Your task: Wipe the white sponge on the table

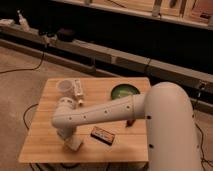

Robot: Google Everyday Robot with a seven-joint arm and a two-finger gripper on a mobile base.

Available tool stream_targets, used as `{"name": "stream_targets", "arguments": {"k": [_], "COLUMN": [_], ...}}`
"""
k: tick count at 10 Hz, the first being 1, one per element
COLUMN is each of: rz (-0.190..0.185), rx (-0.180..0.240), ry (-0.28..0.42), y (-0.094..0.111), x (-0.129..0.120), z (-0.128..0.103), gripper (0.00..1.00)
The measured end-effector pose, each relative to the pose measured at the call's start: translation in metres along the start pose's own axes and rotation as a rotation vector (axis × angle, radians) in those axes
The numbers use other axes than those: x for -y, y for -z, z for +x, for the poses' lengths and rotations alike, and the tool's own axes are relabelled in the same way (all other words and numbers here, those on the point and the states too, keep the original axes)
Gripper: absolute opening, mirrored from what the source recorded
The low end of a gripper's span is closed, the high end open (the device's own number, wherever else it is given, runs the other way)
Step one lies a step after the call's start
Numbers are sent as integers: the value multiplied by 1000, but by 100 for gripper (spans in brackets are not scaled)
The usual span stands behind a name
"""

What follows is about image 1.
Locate white sponge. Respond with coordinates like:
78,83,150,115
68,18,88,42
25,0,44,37
65,136,83,151

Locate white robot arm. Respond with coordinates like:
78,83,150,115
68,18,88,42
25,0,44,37
52,82,202,171

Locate black white eraser block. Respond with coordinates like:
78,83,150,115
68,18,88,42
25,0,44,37
91,126,115,145

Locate clear plastic cup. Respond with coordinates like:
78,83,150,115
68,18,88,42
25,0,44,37
56,79,73,97

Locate white rectangular box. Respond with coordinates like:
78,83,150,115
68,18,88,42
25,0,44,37
73,79,83,98

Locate small red object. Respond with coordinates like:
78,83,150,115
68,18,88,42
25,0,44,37
126,120,135,127

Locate wooden table board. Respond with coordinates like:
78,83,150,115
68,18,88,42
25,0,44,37
18,77,152,164

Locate green bowl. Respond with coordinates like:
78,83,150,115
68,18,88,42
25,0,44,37
111,84,140,100

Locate black round object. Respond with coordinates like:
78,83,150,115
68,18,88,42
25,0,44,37
56,28,76,42

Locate white spray bottle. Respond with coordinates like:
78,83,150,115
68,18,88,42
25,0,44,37
17,11,30,31

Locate black floor cable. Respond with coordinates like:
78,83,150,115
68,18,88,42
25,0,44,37
0,49,46,75

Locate long grey wall rail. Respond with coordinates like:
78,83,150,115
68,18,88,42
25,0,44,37
0,23,213,94

